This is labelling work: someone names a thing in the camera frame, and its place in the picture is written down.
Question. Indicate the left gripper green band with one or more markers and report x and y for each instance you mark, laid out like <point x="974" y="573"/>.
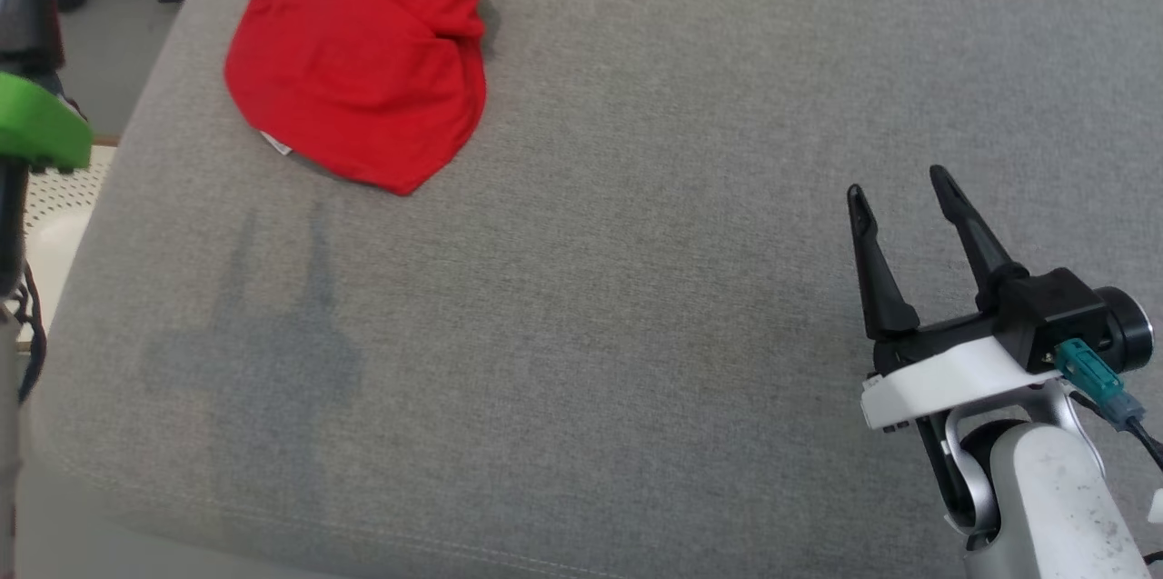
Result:
<point x="36" y="129"/>

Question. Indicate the red shirt white sleeves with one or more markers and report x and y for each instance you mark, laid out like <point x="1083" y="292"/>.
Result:
<point x="354" y="61"/>

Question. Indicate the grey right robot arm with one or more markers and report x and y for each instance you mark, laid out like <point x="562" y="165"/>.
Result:
<point x="1045" y="506"/>

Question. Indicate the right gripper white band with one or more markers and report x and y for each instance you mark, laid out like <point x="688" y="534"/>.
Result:
<point x="954" y="374"/>

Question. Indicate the grey fabric sofa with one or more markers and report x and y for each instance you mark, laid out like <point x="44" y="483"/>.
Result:
<point x="636" y="288"/>

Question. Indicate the white perforated laundry basket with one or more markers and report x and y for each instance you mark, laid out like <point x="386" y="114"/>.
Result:
<point x="64" y="197"/>

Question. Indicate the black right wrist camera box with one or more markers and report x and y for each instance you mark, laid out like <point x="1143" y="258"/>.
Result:
<point x="1054" y="315"/>

